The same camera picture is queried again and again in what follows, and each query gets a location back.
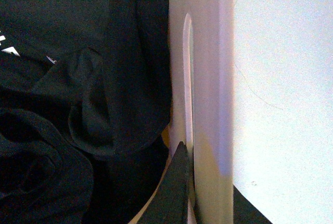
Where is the beige plastic laundry hamper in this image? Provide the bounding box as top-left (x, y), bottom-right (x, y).
top-left (0, 0), bottom-right (236, 224)

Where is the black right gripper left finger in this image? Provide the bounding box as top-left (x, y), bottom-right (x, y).
top-left (138, 142), bottom-right (189, 224)

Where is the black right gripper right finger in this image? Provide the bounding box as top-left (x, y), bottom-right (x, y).
top-left (189, 145), bottom-right (271, 223)

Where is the black printed t-shirt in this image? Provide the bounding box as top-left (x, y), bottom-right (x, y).
top-left (1, 0), bottom-right (172, 223)

